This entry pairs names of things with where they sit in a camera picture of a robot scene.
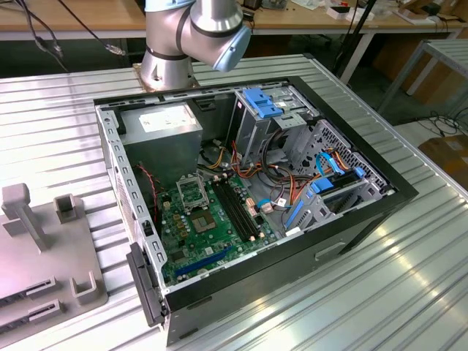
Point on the empty blue disk carrier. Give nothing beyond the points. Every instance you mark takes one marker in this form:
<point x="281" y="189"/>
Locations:
<point x="294" y="215"/>

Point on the wooden desk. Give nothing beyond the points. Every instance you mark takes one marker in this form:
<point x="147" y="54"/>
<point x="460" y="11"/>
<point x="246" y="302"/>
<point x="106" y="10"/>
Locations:
<point x="117" y="14"/>

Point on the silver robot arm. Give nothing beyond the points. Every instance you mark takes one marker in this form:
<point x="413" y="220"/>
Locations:
<point x="212" y="33"/>

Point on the grey power supply unit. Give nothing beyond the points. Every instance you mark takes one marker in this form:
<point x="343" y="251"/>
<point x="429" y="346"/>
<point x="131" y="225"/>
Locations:
<point x="161" y="150"/>

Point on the grey metal disk bay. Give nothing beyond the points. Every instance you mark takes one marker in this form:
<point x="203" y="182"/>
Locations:
<point x="318" y="217"/>

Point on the grey parts rack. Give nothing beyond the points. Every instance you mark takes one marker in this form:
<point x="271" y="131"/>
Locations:
<point x="44" y="263"/>

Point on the black tripod stand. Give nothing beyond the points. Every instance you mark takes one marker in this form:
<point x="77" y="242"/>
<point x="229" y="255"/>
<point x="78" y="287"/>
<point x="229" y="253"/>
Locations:
<point x="360" y="23"/>

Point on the grey metal drive cage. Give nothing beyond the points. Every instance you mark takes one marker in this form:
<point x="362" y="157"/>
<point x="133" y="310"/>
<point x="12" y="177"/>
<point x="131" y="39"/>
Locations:
<point x="252" y="135"/>

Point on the brown cardboard box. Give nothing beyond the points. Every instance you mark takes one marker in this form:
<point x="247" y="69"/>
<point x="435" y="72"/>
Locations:
<point x="435" y="78"/>

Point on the black card retention latch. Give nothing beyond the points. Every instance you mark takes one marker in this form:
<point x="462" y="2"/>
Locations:
<point x="144" y="289"/>

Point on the hard disk in blue carrier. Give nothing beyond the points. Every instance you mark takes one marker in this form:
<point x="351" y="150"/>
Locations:
<point x="321" y="185"/>

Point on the blue drive bay bracket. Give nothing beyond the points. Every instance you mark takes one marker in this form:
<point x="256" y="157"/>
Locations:
<point x="256" y="97"/>

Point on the green motherboard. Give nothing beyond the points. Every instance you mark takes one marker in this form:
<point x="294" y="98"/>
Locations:
<point x="194" y="243"/>

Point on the blue expansion slot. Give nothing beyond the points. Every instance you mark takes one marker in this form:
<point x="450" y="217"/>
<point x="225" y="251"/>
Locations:
<point x="204" y="261"/>

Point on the CPU socket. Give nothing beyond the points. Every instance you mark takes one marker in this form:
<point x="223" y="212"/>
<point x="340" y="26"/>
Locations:
<point x="203" y="221"/>

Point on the black PC case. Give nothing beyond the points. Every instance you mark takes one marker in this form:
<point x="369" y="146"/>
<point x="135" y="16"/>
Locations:
<point x="256" y="289"/>

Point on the white box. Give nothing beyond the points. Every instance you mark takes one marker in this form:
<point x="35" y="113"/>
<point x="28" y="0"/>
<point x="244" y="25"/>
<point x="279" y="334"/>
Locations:
<point x="347" y="12"/>

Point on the labelled cardboard box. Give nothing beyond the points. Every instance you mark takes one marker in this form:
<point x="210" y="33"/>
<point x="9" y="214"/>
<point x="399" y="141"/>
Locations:
<point x="448" y="164"/>

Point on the grey metal frame table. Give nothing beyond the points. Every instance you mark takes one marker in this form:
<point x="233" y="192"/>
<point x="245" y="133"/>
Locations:
<point x="448" y="47"/>

